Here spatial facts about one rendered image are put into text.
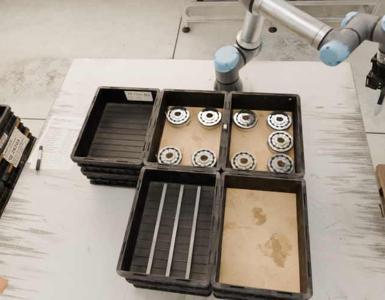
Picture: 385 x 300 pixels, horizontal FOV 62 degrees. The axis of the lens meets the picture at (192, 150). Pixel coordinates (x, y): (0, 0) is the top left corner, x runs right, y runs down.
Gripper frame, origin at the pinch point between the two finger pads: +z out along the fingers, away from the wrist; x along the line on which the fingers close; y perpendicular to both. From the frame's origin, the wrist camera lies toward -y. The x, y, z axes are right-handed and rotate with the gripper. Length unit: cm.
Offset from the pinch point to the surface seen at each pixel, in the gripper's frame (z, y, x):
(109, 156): -7, 76, 81
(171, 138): -2, 62, 57
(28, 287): 3, 64, 138
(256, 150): 7, 32, 39
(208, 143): 2, 49, 49
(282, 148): 6.9, 23.7, 32.6
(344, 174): 29.2, 4.9, 18.0
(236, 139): 5, 42, 40
